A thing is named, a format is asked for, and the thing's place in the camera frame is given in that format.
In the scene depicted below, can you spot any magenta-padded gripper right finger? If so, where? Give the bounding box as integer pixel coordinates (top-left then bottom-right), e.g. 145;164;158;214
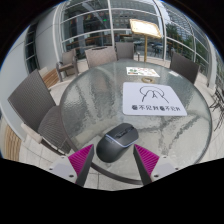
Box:
132;144;181;186

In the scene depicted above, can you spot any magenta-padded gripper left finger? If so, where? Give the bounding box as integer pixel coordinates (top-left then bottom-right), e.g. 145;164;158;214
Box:
48;143;95;188

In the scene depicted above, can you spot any black computer mouse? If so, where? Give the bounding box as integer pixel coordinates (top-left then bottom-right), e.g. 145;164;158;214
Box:
95;122;140;164

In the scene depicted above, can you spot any white printed mouse pad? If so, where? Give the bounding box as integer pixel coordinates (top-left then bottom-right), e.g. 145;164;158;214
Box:
122;81;188;117

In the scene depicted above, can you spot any wooden slatted bench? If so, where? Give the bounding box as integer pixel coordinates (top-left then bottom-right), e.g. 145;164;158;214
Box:
38;66;61;89
0;116;23;163

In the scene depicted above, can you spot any dark brown wicker chair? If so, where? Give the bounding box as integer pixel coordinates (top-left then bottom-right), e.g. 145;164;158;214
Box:
7;68;73;156
169;51;201;85

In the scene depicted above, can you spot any dark metal patio table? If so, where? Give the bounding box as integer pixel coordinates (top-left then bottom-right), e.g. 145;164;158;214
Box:
209;83;224;133

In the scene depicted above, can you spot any white sheet with colourful pictures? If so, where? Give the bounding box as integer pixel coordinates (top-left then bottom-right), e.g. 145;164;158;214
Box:
125;66;161;78

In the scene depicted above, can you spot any taupe wicker armchair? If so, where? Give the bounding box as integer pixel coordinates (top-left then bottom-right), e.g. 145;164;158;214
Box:
55;49;80;83

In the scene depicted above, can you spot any grey wicker chair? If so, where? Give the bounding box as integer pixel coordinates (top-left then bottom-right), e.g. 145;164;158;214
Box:
115;41;136;61

